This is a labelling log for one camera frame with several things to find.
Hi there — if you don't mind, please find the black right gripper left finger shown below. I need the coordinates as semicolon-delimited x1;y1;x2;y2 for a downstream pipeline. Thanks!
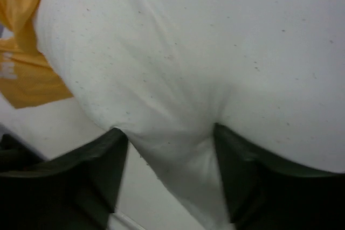
1;128;128;229

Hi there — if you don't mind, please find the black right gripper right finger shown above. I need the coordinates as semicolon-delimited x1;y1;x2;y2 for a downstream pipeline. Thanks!
213;124;344;229

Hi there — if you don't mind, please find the yellow pillowcase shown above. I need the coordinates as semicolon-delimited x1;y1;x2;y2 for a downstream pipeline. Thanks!
1;0;73;109

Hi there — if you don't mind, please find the white pillow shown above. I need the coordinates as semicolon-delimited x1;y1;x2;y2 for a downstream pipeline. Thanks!
34;0;344;229

